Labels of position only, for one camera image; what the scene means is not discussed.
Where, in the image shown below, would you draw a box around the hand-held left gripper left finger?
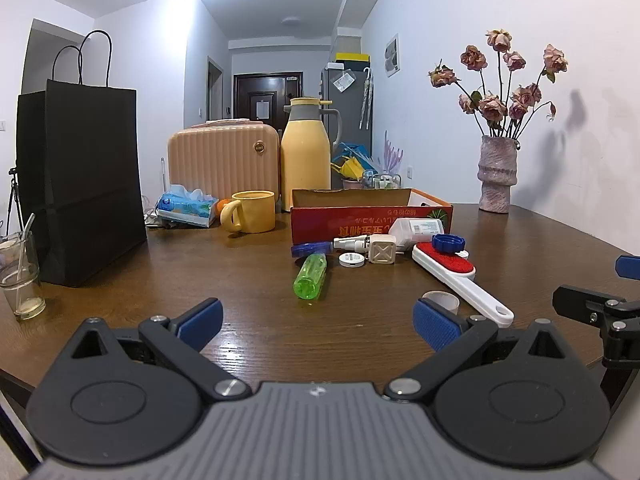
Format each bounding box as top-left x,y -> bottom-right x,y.
65,297 -> 252,402

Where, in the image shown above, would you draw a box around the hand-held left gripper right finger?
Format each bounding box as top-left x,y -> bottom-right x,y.
382,297 -> 568,403

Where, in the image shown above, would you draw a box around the wide white bottle cap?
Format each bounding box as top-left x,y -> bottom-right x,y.
422,291 -> 460,316

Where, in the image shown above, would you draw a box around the red and white lint brush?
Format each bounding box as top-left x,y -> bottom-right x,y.
411,241 -> 515,328

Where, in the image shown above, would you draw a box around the large ridged bottle cap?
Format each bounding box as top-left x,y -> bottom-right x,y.
431,234 -> 466,256

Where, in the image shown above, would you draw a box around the beige square jar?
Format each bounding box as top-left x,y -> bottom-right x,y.
369,238 -> 397,266

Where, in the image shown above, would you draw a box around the white plastic bottle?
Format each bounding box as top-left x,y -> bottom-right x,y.
390,217 -> 446,251

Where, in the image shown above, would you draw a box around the green plastic bottle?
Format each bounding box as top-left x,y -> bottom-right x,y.
293,254 -> 328,301

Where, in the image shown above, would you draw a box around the red cardboard box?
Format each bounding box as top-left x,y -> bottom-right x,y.
291,188 -> 453,246

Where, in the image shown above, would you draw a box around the blue tissue pack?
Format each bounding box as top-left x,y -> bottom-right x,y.
155,185 -> 219,229

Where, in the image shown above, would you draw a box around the yellow mug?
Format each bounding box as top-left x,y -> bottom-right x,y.
220,190 -> 277,234

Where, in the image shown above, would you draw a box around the pink ceramic vase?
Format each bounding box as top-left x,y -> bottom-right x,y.
476,135 -> 522,213

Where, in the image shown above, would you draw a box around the pink ribbed suitcase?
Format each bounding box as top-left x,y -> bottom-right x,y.
167,119 -> 282,202

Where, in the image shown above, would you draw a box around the yellow watering can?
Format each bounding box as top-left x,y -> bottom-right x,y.
332,155 -> 367,181

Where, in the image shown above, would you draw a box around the glass cup with straw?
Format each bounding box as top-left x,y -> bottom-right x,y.
0,212 -> 47,321

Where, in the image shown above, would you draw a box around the black paper bag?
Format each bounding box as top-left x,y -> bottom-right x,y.
16,30 -> 148,288

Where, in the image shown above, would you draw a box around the blue plastic hangers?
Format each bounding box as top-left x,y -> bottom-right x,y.
335,142 -> 375,167

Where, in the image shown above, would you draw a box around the yellow thermos jug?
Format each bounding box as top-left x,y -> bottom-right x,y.
280,97 -> 343,212

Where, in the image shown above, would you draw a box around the bunch of dried roses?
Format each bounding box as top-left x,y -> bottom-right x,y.
428,29 -> 569,141

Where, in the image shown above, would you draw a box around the black tripod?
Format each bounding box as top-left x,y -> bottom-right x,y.
7,167 -> 24,233

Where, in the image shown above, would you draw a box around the dark brown door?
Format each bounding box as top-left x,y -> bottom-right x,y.
233,72 -> 304,131

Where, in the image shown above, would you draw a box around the grey refrigerator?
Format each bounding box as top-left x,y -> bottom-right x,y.
320,62 -> 374,161

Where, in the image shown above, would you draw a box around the folded white umbrella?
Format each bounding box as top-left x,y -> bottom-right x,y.
359,66 -> 375,131

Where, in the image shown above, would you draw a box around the wall picture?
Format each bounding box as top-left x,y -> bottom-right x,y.
385,34 -> 401,78

